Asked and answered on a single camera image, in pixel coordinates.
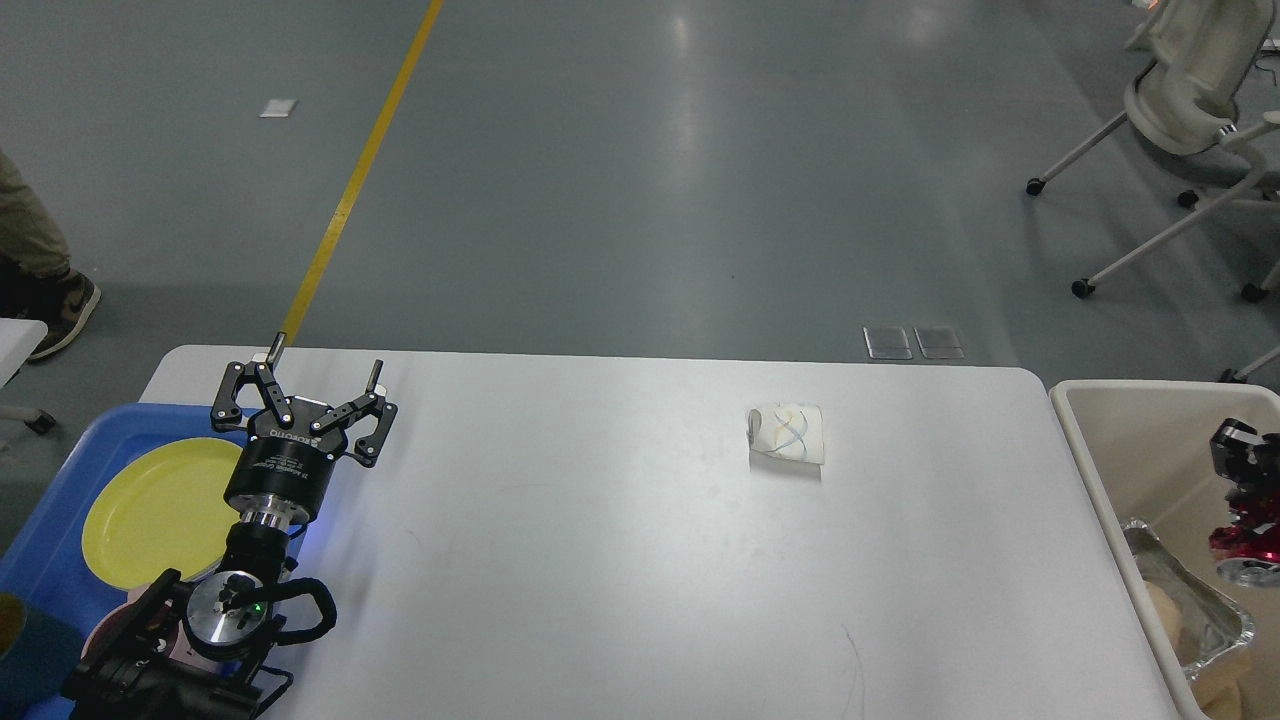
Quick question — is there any dark teal mug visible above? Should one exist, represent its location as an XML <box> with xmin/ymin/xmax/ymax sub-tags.
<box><xmin>1</xmin><ymin>592</ymin><xmax>84</xmax><ymax>719</ymax></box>

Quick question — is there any brown paper bag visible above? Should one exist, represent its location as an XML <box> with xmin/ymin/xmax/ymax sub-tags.
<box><xmin>1189</xmin><ymin>653</ymin><xmax>1254</xmax><ymax>719</ymax></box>

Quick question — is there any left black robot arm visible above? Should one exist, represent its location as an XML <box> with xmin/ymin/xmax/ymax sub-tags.
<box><xmin>61</xmin><ymin>333</ymin><xmax>398</xmax><ymax>719</ymax></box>

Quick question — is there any beige plastic bin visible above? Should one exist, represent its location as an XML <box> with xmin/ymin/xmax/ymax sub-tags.
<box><xmin>1050</xmin><ymin>380</ymin><xmax>1279</xmax><ymax>719</ymax></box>

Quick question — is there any aluminium foil tray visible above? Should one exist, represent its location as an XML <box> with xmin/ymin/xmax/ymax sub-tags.
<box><xmin>1123</xmin><ymin>518</ymin><xmax>1254</xmax><ymax>684</ymax></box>

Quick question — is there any crushed red can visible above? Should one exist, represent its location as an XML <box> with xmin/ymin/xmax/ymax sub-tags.
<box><xmin>1208</xmin><ymin>488</ymin><xmax>1279</xmax><ymax>591</ymax></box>

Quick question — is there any white side table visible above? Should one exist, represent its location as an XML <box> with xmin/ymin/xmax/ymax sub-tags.
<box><xmin>1</xmin><ymin>318</ymin><xmax>58</xmax><ymax>436</ymax></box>

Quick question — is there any pink mug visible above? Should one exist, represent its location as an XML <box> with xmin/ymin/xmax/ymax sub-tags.
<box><xmin>79</xmin><ymin>585</ymin><xmax>164</xmax><ymax>664</ymax></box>

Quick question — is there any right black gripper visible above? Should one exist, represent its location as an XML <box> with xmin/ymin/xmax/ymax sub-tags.
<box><xmin>1210</xmin><ymin>418</ymin><xmax>1279</xmax><ymax>498</ymax></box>

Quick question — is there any blue plastic tray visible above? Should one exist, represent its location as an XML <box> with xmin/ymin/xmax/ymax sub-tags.
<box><xmin>1</xmin><ymin>404</ymin><xmax>218</xmax><ymax>635</ymax></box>

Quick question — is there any brown paper wad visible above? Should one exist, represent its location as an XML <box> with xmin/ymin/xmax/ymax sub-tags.
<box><xmin>1144</xmin><ymin>579</ymin><xmax>1199</xmax><ymax>667</ymax></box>

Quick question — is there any white office chair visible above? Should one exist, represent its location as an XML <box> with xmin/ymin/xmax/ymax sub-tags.
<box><xmin>1025</xmin><ymin>1</ymin><xmax>1277</xmax><ymax>299</ymax></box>

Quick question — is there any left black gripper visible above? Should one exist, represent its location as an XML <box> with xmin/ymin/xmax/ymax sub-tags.
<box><xmin>209</xmin><ymin>333</ymin><xmax>398</xmax><ymax>527</ymax></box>

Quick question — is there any metal floor plate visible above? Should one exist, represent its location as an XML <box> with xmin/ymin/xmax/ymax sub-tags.
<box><xmin>913</xmin><ymin>325</ymin><xmax>966</xmax><ymax>360</ymax></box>
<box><xmin>861</xmin><ymin>325</ymin><xmax>914</xmax><ymax>361</ymax></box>

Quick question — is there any yellow plate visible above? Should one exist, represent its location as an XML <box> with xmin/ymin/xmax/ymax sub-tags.
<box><xmin>81</xmin><ymin>438</ymin><xmax>241</xmax><ymax>591</ymax></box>

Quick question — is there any person in khaki trousers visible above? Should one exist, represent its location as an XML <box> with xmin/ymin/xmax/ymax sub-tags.
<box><xmin>1</xmin><ymin>154</ymin><xmax>102</xmax><ymax>363</ymax></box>

